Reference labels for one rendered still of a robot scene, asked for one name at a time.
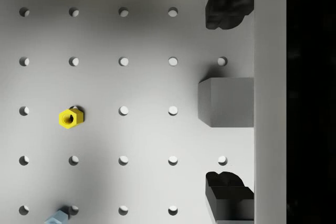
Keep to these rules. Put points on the grey cube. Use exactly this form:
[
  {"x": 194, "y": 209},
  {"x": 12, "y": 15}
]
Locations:
[{"x": 228, "y": 103}]

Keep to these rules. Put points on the pale blue bolt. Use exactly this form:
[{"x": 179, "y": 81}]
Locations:
[{"x": 56, "y": 218}]

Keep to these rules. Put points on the yellow nut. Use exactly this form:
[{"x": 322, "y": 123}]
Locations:
[{"x": 63, "y": 121}]

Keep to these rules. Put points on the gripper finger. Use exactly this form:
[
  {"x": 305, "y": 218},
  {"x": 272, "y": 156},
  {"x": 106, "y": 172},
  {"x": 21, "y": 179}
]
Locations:
[
  {"x": 231, "y": 3},
  {"x": 231, "y": 203}
]

